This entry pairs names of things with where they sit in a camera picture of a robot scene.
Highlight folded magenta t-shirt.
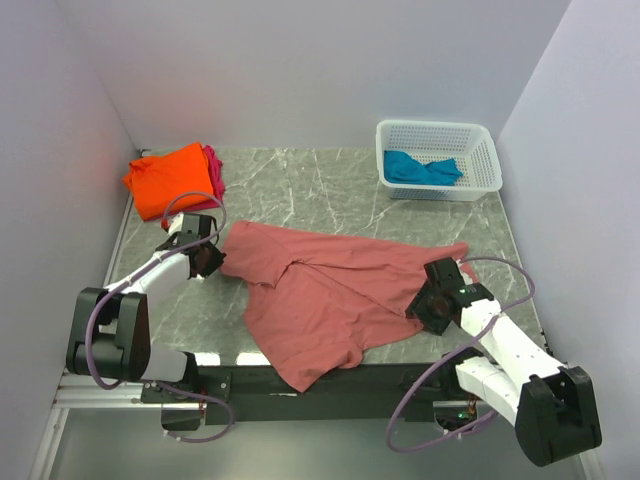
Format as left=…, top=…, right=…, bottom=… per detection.
left=187, top=145, right=226, bottom=212

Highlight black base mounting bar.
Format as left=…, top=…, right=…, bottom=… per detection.
left=139, top=363, right=499, bottom=426

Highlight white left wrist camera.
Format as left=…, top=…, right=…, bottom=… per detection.
left=160, top=213, right=185, bottom=236

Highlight folded orange t-shirt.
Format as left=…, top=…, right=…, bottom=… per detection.
left=122, top=142, right=214, bottom=221

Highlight white plastic basket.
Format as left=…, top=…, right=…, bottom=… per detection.
left=375, top=120, right=503, bottom=202

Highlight aluminium frame rail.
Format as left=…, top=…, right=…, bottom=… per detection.
left=30, top=374, right=605, bottom=479

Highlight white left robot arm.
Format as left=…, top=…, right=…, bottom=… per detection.
left=65, top=213, right=225, bottom=402

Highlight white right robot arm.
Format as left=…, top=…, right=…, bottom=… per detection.
left=406, top=258, right=602, bottom=467

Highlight salmon pink t-shirt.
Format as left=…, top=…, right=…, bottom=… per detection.
left=221, top=220, right=469, bottom=393

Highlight blue t-shirt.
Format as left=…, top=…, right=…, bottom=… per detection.
left=383, top=150, right=463, bottom=186

